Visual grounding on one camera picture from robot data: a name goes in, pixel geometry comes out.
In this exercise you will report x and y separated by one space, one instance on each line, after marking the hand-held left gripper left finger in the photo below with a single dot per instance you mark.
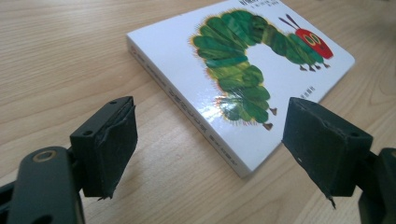
106 149

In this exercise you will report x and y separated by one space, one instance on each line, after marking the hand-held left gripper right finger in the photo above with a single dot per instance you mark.
323 149

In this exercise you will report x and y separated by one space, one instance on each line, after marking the white caterpillar picture book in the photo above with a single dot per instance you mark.
186 68

